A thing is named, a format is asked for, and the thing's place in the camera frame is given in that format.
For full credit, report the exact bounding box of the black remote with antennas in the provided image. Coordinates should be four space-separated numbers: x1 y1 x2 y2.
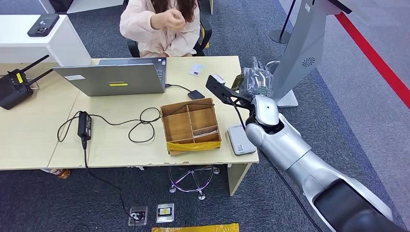
0 55 54 111

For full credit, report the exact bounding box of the orange snack bag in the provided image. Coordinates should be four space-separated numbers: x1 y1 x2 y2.
42 168 71 180

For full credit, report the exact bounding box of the chrome stanchion base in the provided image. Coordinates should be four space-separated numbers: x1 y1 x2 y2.
265 60 281 74

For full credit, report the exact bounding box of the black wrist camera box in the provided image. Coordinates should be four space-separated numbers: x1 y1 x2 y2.
205 73 254 108

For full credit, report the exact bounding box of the black mains cable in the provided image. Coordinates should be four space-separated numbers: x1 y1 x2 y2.
82 140 145 221

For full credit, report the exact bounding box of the open floor socket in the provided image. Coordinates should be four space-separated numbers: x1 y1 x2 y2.
128 205 149 227

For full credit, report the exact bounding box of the grey laptop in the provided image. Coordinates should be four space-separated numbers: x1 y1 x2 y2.
52 58 167 97

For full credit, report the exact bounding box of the person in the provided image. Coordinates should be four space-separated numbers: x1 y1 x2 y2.
119 0 201 58

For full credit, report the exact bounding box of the person's right hand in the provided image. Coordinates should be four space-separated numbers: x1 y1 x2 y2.
150 8 187 32

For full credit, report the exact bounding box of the white cabinet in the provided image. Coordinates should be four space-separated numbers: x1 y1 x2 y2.
0 14 92 67

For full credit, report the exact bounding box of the black adapter output cable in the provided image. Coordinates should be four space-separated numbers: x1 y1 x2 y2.
57 102 216 144

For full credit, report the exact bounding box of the grey kiosk stand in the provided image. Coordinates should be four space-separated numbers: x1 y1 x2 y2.
271 0 353 109

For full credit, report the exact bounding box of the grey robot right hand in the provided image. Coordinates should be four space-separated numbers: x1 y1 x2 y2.
238 57 275 99

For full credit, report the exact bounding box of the black hub cable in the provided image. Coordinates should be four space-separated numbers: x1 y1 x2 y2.
165 84 192 93

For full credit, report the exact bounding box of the white ID card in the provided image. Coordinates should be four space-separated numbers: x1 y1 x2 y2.
188 63 205 77

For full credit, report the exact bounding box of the black office chair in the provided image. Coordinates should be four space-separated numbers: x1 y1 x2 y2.
127 9 213 58

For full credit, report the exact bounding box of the divided cardboard box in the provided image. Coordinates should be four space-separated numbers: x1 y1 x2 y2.
160 98 222 157

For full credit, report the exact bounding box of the white card reader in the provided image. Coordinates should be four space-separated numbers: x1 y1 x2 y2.
226 125 257 157

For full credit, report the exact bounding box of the small black hub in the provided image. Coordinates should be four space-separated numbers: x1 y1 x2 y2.
187 89 205 101

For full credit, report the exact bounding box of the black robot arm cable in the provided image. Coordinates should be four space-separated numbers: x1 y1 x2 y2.
229 97 322 232

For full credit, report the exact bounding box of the black stanchion post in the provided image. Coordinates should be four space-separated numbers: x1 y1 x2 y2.
268 0 297 45

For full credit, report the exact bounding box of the white desk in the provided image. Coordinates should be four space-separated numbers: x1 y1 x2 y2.
39 0 125 15

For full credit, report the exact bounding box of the dark room key card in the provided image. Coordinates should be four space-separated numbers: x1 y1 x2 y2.
231 73 246 92

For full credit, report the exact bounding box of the black power adapter brick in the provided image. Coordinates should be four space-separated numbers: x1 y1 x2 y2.
77 111 92 142

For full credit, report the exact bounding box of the floor socket yellow label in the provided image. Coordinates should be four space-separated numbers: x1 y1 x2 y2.
155 203 175 224

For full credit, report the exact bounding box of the black smartphone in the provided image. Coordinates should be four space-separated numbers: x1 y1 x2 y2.
27 13 60 37

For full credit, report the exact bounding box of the chrome stool base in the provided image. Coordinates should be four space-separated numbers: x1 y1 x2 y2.
168 165 221 202

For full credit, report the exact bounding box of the yellow packet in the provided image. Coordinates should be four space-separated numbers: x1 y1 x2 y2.
151 223 240 232

